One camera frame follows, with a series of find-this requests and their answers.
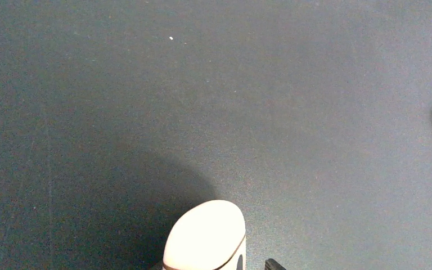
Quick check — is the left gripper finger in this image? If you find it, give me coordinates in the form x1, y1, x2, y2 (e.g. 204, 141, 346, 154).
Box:
264, 258, 286, 270

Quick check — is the pink earbuds charging case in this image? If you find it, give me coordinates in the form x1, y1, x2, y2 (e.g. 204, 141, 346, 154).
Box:
162, 200, 246, 270

